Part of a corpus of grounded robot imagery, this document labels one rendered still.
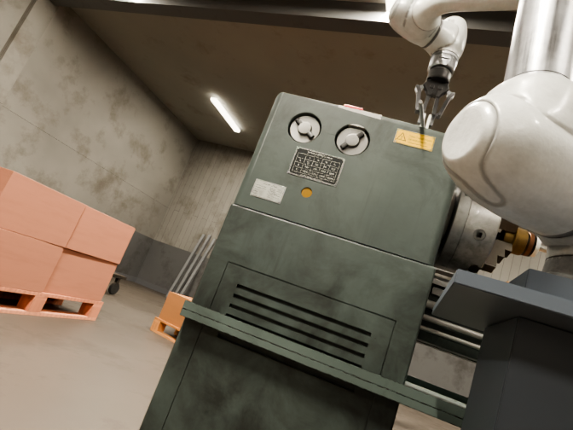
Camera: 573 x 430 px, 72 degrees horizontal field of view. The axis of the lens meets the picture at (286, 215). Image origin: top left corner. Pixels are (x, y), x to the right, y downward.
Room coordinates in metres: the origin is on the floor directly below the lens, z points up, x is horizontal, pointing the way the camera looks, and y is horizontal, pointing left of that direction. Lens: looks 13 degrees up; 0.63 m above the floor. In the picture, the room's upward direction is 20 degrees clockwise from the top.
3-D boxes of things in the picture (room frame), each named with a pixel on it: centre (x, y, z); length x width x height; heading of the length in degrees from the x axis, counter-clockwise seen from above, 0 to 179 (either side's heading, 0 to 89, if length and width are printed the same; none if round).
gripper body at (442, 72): (1.17, -0.32, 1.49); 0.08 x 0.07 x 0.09; 76
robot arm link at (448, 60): (1.17, -0.32, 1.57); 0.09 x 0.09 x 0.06
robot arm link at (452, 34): (1.17, -0.31, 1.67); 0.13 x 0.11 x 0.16; 105
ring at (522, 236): (1.20, -0.72, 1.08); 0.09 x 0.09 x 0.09; 76
